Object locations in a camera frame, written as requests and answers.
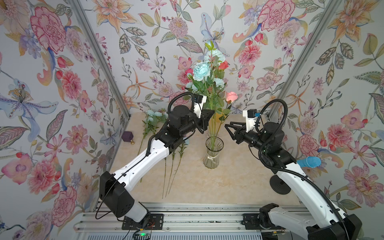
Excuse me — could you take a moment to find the right aluminium corner post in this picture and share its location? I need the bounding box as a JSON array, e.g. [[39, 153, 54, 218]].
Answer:
[[277, 1, 342, 100]]

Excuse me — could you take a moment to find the pink rose blue carnation bouquet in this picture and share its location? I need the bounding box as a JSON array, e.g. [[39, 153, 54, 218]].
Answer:
[[182, 61, 229, 82]]

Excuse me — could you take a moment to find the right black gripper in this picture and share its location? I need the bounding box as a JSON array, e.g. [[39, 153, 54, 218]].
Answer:
[[227, 122, 271, 157]]

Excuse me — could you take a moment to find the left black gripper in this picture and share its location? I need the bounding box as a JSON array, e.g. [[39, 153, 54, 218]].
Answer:
[[177, 109, 215, 137]]

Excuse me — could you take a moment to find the purple perfume bottle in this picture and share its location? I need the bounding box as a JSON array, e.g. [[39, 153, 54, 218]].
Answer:
[[122, 131, 135, 145]]

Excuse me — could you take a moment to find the wrist white camera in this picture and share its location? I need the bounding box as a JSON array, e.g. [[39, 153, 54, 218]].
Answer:
[[193, 95, 207, 119], [243, 109, 260, 133]]

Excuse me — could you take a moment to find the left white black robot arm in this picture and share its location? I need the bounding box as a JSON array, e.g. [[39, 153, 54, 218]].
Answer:
[[99, 92, 214, 229]]

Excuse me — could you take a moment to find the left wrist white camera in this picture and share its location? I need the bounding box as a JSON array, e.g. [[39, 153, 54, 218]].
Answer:
[[193, 95, 207, 119]]

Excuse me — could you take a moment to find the left aluminium corner post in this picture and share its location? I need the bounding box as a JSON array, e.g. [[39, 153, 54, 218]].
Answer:
[[69, 0, 131, 120]]

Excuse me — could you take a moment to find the aluminium corner post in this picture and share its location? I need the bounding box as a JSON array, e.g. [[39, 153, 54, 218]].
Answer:
[[69, 0, 131, 120], [277, 1, 342, 100]]

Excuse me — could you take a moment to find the pink and blue rose bouquet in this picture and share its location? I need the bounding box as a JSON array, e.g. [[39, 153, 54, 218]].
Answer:
[[187, 42, 238, 137]]

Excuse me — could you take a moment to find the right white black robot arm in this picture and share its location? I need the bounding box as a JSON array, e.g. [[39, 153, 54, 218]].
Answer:
[[225, 99, 362, 240]]

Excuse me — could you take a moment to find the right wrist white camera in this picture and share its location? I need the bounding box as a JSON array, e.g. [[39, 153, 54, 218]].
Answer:
[[243, 109, 260, 133]]

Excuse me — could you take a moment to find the clear ribbed glass vase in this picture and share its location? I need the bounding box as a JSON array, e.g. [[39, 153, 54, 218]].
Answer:
[[203, 137, 224, 169]]

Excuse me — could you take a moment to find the light blue rose stem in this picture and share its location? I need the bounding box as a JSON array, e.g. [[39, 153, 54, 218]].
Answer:
[[138, 108, 168, 155]]

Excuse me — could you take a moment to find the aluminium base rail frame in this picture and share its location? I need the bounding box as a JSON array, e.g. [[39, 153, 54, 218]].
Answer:
[[74, 203, 301, 240]]

